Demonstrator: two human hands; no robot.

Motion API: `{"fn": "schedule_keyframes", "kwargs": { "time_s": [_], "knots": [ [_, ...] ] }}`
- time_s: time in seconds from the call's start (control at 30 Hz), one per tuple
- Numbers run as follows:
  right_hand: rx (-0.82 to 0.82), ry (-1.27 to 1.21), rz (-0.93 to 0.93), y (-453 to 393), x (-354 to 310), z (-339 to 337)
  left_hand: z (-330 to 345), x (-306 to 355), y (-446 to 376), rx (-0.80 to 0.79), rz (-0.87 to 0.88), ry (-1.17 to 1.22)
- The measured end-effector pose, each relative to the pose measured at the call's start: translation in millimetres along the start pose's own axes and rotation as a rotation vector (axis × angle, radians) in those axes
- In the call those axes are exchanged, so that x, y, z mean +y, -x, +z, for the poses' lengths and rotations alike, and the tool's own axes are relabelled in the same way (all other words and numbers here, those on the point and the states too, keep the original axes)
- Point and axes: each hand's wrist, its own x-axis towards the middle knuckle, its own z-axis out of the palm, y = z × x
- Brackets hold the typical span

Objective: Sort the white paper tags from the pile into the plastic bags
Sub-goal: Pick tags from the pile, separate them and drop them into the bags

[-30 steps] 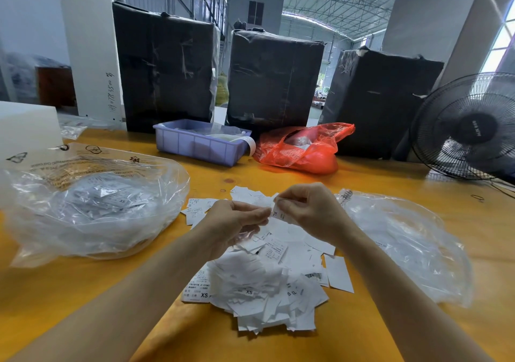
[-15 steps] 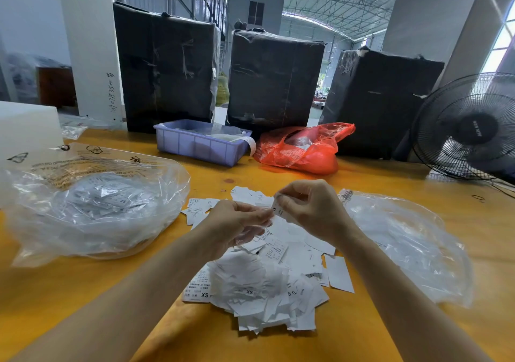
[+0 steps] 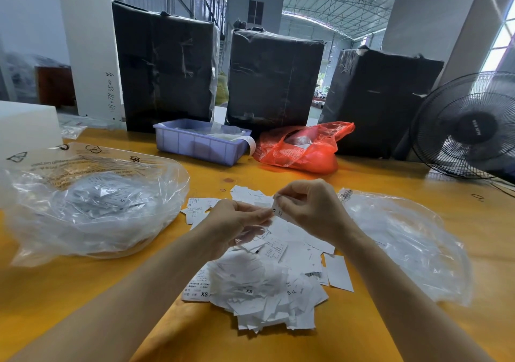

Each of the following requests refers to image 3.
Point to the clear plastic bag black print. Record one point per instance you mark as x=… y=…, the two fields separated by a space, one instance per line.
x=414 y=245

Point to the blue plastic bin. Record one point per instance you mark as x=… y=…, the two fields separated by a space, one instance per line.
x=197 y=142

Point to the black table fan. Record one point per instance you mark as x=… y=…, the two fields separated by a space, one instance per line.
x=473 y=128

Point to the pile of white labels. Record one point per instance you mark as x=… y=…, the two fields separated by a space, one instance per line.
x=269 y=281

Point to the person's right hand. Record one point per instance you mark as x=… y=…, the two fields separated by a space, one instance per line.
x=318 y=209

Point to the white pillar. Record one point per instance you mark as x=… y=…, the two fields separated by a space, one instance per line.
x=90 y=44

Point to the grey cabin with window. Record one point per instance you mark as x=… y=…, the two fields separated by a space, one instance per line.
x=254 y=11

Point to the person's left forearm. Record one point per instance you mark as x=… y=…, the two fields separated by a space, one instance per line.
x=113 y=309

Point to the person's left hand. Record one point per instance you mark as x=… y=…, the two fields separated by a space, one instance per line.
x=233 y=222

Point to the large clear bag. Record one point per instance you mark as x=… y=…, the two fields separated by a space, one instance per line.
x=95 y=206

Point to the white paper label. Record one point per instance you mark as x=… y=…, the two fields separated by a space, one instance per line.
x=278 y=206

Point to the white foam box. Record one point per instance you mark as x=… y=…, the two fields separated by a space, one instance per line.
x=28 y=131

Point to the person's right forearm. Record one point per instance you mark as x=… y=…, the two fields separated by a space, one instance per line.
x=418 y=309

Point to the large black wrapped bale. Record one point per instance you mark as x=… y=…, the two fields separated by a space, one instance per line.
x=275 y=82
x=382 y=104
x=165 y=66

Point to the red plastic bag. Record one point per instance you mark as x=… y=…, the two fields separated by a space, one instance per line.
x=306 y=148

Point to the brown wooden cabinet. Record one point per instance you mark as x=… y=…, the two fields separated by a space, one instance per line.
x=55 y=87

